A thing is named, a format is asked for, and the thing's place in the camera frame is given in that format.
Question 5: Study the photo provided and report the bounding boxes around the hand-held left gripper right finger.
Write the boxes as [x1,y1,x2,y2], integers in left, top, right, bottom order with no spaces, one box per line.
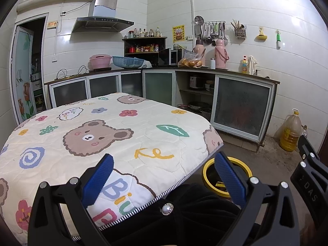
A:
[215,151,300,246]

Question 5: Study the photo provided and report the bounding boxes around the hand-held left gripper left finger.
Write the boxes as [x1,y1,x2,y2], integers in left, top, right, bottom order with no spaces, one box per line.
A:
[28,154,114,246]

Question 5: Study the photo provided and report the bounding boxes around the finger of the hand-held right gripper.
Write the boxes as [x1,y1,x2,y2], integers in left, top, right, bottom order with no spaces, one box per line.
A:
[297,134,321,171]

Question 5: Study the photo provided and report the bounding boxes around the yellow rimmed trash bin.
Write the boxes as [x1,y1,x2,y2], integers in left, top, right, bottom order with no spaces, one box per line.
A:
[202,156,253,198]

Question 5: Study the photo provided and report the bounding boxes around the cooking oil bottle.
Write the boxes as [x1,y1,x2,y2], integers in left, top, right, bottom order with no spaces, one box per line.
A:
[279,109,303,152]

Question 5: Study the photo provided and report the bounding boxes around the printed blanket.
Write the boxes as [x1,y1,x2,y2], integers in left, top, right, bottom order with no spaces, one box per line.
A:
[0,92,224,239]

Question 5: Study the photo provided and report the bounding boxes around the pearl button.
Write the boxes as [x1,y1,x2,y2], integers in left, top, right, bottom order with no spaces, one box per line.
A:
[161,203,174,216]

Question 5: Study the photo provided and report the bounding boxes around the kitchen counter cabinet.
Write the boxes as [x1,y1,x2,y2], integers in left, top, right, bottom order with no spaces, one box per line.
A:
[44,65,280,148]

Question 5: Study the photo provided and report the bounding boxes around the white hanging towel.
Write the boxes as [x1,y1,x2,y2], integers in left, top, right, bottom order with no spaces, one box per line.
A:
[246,56,258,75]

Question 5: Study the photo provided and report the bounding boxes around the pink pot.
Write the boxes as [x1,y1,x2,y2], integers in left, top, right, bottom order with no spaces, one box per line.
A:
[89,54,113,70]

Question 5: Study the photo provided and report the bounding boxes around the blue plastic basket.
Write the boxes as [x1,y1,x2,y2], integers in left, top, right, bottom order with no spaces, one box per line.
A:
[112,56,145,69]

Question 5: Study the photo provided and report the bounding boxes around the bag of bread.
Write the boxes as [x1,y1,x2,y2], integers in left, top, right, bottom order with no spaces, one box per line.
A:
[178,51,204,68]

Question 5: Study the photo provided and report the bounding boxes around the flower decal glass door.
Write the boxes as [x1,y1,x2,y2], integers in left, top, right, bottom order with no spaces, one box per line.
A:
[10,26,35,123]

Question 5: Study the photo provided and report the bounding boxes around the pink thermos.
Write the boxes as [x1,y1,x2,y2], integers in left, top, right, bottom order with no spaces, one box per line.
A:
[193,40,205,67]
[214,39,228,69]

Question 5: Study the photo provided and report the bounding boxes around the row of sauce jars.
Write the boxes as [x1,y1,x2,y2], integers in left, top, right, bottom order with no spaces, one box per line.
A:
[128,43,159,53]

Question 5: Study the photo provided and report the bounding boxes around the microwave oven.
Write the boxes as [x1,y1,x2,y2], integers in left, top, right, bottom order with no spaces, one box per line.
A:
[158,48,183,66]

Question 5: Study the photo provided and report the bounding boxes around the chopstick holder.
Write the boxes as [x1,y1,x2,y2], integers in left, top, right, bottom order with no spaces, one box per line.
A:
[231,19,245,38]

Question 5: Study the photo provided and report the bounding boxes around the dark wooden spice shelf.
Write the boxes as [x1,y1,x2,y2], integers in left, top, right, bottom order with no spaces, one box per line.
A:
[122,36,167,67]

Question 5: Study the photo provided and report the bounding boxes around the row of hanging kitchen utensils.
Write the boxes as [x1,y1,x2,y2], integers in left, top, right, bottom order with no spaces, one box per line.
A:
[194,15,228,46]

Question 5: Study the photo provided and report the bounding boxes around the row of seasoning bottles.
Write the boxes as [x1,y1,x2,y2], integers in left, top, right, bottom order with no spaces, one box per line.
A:
[128,27,162,38]

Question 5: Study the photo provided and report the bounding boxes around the range hood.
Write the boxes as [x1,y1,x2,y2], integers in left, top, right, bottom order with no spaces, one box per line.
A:
[71,0,134,33]

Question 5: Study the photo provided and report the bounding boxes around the counter cables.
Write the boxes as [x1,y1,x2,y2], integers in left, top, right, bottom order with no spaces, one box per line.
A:
[55,65,89,80]

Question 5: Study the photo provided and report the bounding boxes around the yellow wall poster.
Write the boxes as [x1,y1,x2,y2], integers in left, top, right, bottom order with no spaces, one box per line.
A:
[172,25,185,43]

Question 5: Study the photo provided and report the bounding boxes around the exhaust duct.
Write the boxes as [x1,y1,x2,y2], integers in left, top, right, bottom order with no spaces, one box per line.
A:
[17,0,99,13]

